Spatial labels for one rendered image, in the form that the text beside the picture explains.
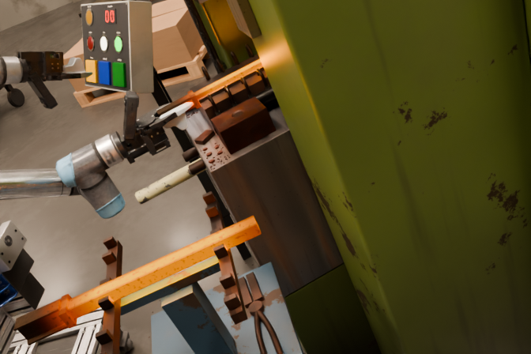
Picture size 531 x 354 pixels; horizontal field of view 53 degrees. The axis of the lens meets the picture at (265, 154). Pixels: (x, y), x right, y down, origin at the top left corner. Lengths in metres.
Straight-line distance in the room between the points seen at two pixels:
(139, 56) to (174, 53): 2.59
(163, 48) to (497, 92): 3.45
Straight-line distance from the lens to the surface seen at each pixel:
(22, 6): 10.77
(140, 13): 1.74
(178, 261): 0.93
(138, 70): 1.73
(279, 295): 1.16
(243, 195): 1.26
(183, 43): 4.25
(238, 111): 1.26
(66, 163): 1.37
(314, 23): 0.88
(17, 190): 1.47
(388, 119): 1.00
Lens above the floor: 1.51
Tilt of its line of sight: 31 degrees down
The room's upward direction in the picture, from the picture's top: 24 degrees counter-clockwise
